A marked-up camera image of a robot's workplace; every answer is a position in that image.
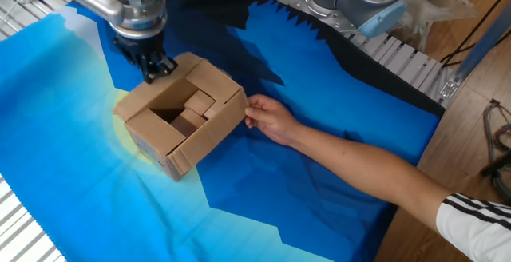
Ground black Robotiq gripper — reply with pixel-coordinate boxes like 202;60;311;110
113;30;179;85

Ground brown cardboard box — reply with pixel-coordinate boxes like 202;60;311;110
113;51;249;182

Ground person's bare forearm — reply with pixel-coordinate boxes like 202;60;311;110
293;124;452;231

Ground person's bare hand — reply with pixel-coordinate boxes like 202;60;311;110
244;93;305;147

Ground blue mountain print cloth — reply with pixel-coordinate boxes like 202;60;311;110
0;0;446;262

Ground clear plastic bag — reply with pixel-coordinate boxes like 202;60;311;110
398;0;479;51

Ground white striped shirt sleeve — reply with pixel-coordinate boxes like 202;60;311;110
435;193;511;262

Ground thin black floor cable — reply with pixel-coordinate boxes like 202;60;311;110
438;0;511;68

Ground grey aluminium frame post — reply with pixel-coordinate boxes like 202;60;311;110
437;2;511;107

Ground grey floor cable bundle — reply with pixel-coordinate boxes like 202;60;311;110
481;98;511;205

